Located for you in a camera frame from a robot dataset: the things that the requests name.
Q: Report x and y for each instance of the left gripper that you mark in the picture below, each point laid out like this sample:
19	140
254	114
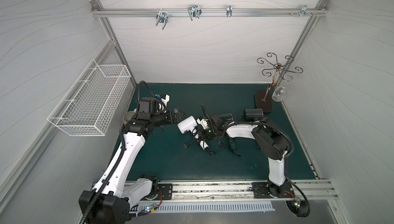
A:
174	116

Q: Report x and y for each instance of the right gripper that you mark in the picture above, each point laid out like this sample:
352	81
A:
209	130

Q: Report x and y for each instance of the white hair dryer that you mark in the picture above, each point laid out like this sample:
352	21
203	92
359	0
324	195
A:
190	125

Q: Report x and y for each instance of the dark green hair dryer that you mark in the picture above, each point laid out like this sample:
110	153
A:
226	117

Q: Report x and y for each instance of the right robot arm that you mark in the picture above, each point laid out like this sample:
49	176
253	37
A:
273	142

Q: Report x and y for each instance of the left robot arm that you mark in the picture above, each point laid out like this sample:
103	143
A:
109	202

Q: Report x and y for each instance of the green table mat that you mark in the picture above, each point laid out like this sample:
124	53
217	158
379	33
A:
169	154

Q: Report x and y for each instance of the striped ceramic mug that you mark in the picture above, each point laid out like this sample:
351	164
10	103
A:
128	116

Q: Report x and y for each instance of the metal glass holder stand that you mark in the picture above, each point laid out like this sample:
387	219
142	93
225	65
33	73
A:
277	71

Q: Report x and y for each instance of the white vent strip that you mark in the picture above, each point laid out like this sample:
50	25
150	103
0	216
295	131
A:
216	207

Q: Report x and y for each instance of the clear wine glass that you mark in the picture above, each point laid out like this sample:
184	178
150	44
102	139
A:
281	90

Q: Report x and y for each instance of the small metal clamp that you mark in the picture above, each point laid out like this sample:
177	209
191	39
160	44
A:
229	11

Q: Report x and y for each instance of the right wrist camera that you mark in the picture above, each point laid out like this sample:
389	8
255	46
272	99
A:
204	123

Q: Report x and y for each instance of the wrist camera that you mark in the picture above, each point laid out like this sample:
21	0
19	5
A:
204	123
164	99

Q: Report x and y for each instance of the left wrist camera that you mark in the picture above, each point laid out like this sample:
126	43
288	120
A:
164	99

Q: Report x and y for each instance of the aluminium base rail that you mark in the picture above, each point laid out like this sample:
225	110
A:
243	190

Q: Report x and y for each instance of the white wire basket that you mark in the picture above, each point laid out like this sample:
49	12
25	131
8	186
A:
89	106

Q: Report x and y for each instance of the metal hook bracket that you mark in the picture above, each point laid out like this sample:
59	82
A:
162	18

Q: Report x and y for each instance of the metal u-bolt bracket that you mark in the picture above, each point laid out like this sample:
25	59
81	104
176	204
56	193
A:
194	11

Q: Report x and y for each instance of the aluminium top rail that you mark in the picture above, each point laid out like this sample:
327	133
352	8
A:
206	12

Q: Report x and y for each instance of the metal bolt bracket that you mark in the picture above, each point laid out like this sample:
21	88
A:
303	12

